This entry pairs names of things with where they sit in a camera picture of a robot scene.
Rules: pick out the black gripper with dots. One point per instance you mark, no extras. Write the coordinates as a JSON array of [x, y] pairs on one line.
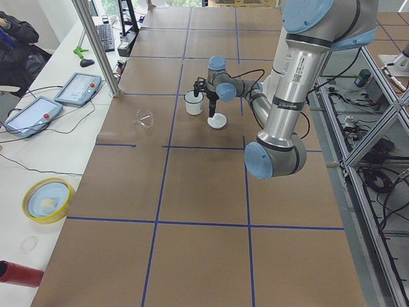
[[211, 96]]

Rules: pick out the white round lid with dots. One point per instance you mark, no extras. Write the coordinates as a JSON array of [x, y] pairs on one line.
[[217, 121]]

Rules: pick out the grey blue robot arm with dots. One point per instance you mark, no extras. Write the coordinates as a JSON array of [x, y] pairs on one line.
[[310, 30]]

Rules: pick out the white enamel mug blue rim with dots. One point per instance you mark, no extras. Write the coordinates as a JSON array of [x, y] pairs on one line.
[[193, 104]]

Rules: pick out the black computer keyboard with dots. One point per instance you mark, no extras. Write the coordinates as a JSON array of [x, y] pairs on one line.
[[106, 36]]

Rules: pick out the far blue teach pendant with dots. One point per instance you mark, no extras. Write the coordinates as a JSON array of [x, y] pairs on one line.
[[79, 89]]

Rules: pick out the blue teach pendant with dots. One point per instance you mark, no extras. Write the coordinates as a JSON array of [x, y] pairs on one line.
[[79, 89], [34, 117]]

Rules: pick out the black computer mouse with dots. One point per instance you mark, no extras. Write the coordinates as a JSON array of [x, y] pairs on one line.
[[86, 62]]

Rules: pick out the green plastic clamp tool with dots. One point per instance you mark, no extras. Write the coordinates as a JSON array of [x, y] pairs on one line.
[[79, 51]]

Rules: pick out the near blue teach pendant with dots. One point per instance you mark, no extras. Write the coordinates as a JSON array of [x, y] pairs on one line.
[[34, 117]]

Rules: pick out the person in black jacket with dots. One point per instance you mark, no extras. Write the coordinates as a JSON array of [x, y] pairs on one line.
[[21, 59]]

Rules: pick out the red cylinder bottle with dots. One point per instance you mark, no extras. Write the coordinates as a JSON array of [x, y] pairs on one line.
[[17, 274]]

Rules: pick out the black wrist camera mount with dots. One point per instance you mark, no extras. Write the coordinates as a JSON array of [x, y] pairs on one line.
[[199, 86]]

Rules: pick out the aluminium side frame rail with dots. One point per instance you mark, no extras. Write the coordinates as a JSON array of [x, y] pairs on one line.
[[361, 105]]

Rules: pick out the aluminium frame post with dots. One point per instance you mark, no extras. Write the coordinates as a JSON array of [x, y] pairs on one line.
[[81, 7]]

